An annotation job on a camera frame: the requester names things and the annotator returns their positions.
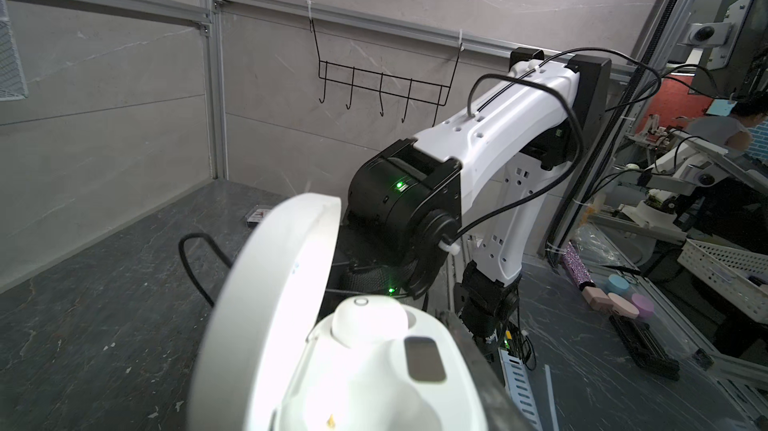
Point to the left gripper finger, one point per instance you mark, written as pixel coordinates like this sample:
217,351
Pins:
499,410

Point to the white earbud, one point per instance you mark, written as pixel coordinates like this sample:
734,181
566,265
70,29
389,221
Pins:
369,320

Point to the white earbud charging case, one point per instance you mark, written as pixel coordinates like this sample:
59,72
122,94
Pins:
268,360

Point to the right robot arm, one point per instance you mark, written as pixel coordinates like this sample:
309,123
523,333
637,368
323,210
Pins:
407,207

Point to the black stapler tool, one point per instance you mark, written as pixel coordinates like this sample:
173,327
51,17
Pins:
644,348

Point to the white perforated tray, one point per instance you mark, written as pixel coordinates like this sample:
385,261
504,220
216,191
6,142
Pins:
727,271

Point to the small black square box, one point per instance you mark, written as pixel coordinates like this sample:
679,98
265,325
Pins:
257,215

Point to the black wall hook rack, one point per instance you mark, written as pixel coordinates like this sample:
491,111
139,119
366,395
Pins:
384,83

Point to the white wire mesh basket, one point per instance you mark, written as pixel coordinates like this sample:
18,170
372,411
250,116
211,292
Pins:
13,85

